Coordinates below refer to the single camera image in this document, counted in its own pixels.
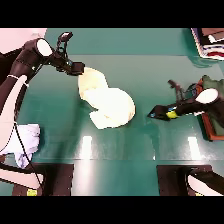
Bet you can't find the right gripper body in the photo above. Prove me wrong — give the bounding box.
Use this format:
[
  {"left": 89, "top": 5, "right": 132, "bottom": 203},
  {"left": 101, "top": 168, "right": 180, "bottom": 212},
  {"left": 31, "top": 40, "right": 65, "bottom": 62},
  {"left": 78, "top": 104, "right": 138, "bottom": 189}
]
[{"left": 147, "top": 103, "right": 180, "bottom": 122}]

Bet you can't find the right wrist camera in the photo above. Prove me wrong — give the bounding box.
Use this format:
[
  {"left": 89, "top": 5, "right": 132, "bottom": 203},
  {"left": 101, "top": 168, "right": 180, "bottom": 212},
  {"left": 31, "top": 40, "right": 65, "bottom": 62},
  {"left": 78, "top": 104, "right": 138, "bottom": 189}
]
[{"left": 167, "top": 79, "right": 188, "bottom": 102}]

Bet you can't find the stack of folded clothes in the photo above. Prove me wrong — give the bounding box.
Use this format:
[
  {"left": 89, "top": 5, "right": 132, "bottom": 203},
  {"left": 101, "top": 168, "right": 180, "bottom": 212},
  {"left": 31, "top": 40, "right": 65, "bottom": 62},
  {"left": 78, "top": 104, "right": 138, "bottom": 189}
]
[{"left": 190, "top": 27, "right": 224, "bottom": 61}]

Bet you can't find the pale lavender garment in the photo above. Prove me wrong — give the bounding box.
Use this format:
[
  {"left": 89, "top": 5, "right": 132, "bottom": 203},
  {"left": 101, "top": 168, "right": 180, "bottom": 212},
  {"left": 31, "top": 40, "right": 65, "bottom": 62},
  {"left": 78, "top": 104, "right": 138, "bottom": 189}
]
[{"left": 0, "top": 123, "right": 42, "bottom": 170}]

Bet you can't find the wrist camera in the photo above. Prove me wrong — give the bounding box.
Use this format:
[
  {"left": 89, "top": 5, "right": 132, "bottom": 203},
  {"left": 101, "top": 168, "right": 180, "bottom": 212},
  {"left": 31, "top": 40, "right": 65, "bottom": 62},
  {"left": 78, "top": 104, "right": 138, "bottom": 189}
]
[
  {"left": 55, "top": 31, "right": 75, "bottom": 55},
  {"left": 167, "top": 79, "right": 188, "bottom": 102}
]

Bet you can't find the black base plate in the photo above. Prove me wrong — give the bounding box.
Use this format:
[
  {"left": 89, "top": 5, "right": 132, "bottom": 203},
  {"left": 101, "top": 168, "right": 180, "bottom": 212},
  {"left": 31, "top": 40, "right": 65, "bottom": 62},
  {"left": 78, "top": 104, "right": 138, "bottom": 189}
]
[
  {"left": 42, "top": 162, "right": 75, "bottom": 197},
  {"left": 156, "top": 164, "right": 214, "bottom": 197}
]

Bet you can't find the cream garment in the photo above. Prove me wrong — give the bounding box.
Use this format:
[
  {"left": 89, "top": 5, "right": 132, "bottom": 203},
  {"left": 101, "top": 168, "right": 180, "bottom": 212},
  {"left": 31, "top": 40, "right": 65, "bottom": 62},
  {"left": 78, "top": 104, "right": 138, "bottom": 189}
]
[{"left": 77, "top": 66, "right": 137, "bottom": 131}]

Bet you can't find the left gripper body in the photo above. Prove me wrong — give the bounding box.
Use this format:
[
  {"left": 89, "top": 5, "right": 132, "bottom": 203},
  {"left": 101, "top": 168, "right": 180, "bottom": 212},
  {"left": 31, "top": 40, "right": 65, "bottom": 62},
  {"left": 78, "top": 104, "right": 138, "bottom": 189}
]
[{"left": 66, "top": 61, "right": 87, "bottom": 77}]

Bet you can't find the red garment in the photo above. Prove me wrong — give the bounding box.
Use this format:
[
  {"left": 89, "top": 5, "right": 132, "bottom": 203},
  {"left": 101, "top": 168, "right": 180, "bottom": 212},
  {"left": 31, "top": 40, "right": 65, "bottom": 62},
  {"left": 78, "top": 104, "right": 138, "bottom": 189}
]
[{"left": 194, "top": 79, "right": 224, "bottom": 143}]

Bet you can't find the black cable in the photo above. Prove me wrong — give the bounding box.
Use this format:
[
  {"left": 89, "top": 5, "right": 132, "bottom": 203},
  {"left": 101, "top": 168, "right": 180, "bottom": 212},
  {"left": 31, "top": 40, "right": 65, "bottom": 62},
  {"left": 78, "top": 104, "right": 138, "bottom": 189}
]
[{"left": 13, "top": 121, "right": 46, "bottom": 197}]

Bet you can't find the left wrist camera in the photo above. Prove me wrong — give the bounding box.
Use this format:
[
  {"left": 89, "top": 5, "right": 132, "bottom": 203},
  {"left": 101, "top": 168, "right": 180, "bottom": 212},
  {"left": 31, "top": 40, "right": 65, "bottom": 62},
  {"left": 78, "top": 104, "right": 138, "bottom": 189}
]
[{"left": 55, "top": 31, "right": 75, "bottom": 55}]

